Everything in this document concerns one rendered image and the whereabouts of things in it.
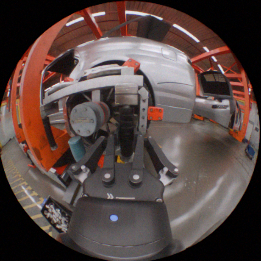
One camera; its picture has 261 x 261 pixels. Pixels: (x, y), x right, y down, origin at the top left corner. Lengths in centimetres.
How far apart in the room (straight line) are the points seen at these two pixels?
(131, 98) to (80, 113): 20
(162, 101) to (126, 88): 56
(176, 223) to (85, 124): 112
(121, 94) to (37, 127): 60
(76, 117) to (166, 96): 67
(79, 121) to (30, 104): 45
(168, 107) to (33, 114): 106
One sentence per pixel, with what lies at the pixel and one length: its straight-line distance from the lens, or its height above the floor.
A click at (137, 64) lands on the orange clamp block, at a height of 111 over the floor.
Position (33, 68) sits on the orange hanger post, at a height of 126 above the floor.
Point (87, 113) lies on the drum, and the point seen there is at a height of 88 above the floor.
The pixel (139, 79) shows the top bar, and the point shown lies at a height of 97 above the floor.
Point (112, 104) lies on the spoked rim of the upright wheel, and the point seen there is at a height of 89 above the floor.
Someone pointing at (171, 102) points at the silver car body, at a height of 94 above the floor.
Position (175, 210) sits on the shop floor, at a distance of 103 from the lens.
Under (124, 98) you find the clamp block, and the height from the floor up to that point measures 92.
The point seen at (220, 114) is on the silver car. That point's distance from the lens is 244.
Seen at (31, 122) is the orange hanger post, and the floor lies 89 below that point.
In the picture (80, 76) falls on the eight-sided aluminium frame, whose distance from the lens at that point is 50.
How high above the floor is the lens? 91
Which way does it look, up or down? 22 degrees down
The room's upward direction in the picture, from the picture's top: straight up
